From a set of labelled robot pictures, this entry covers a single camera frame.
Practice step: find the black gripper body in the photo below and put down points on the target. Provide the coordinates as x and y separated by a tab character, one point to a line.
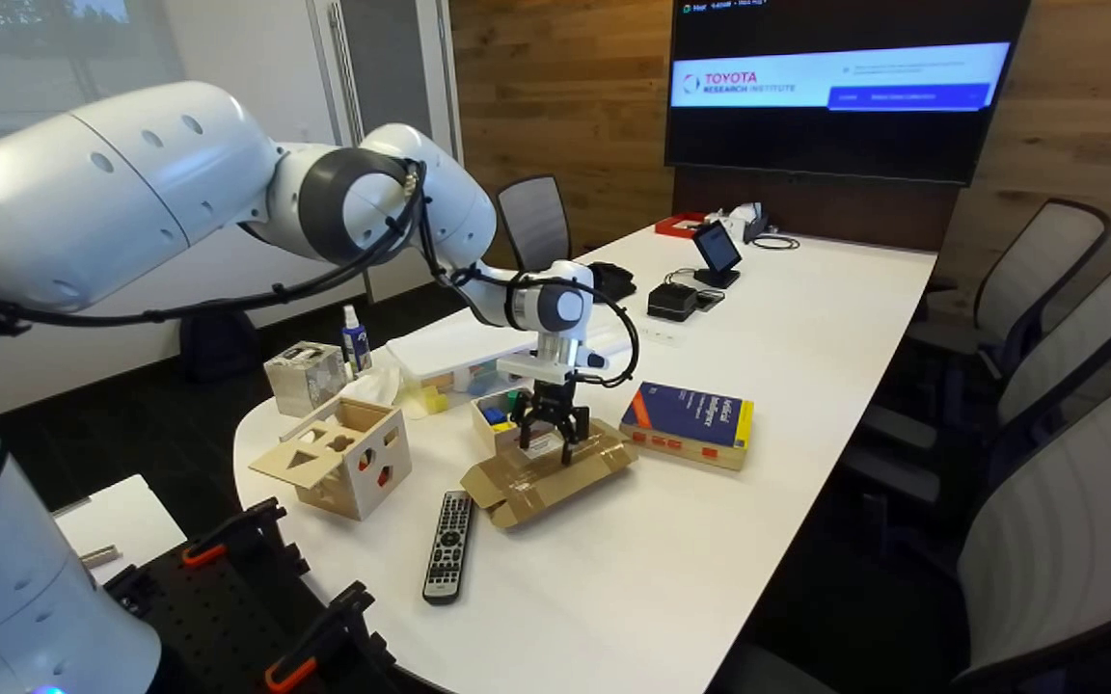
553	402

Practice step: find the brown cardboard box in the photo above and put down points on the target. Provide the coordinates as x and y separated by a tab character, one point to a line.
518	488

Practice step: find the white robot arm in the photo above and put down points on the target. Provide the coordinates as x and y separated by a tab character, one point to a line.
104	195

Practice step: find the wooden shape sorter box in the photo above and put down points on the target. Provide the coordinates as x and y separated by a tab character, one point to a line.
342	459

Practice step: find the small beige cube box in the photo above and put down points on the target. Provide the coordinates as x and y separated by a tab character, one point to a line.
305	375

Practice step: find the clear plastic container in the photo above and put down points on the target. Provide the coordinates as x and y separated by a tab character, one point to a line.
445	369

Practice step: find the black headset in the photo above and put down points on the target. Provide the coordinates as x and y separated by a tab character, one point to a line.
611	284

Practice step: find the blue and yellow book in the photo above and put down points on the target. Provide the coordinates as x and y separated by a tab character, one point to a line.
692	424

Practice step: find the black square device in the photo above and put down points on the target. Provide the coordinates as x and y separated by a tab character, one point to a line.
674	301

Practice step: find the black remote control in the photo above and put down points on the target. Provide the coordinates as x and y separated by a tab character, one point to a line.
450	550

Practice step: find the grey chair behind table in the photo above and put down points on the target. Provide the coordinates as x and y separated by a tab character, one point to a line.
535	222

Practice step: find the blue spray bottle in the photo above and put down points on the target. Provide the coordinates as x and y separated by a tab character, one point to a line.
355	340

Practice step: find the red flat object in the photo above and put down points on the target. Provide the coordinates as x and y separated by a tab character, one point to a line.
680	226

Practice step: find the small tablet on stand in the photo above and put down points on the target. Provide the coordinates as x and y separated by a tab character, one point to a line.
720	254

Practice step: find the black clamp orange tip right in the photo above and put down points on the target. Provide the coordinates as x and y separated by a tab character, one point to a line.
329	630

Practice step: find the black clamp orange tip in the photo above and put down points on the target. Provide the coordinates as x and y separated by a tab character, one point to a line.
236	532
329	630

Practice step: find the black clamp orange tip left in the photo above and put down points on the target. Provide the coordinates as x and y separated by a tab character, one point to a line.
236	532

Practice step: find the black backpack on floor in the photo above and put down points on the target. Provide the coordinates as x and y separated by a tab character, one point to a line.
218	343

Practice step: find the grey office chair middle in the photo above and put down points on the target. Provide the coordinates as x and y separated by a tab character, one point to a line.
945	465

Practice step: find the grey office chair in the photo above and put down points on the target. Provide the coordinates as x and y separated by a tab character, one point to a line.
1008	305
1005	608
945	465

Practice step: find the white door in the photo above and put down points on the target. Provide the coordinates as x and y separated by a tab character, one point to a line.
388	62

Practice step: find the white side table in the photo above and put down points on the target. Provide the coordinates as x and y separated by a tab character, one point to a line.
121	526

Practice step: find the grey office chair far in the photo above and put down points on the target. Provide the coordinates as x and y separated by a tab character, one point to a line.
1008	305

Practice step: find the grey office chair near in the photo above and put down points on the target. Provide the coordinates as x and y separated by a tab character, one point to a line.
1005	608

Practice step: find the wall mounted tv screen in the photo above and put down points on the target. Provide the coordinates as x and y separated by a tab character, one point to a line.
891	90

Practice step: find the wall whiteboard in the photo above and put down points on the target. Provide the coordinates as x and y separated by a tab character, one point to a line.
76	50

